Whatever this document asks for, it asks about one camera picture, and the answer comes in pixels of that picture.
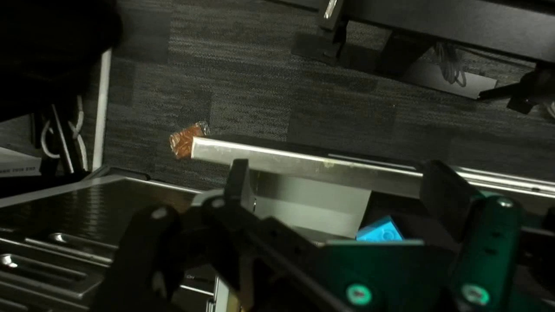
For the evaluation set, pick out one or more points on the open grey metal drawer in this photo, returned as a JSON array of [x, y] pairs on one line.
[[301, 166]]

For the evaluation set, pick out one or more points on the black drawer cabinet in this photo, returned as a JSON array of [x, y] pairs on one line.
[[46, 214]]

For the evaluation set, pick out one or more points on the black chair base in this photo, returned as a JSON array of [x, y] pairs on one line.
[[530, 88]]

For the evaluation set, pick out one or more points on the small blue block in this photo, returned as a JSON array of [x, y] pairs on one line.
[[379, 230]]

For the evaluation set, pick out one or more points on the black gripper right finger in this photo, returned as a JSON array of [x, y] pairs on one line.
[[487, 249]]

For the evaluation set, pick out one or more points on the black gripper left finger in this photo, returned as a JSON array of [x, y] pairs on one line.
[[192, 266]]

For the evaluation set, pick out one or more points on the dark furniture frame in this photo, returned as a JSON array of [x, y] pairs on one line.
[[452, 23]]

